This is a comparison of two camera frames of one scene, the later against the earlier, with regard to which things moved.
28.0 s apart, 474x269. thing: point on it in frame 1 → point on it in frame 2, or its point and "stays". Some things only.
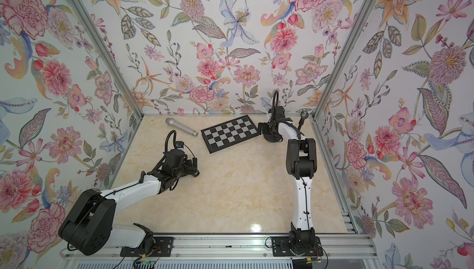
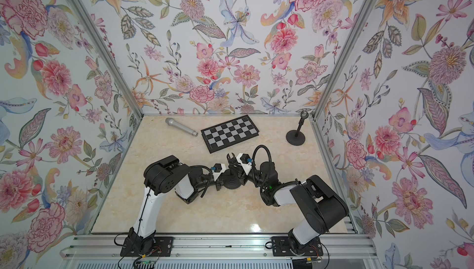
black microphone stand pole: (300, 123) stays
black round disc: (273, 137) → (231, 182)
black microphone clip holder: (304, 115) stays
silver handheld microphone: (171, 121) stays
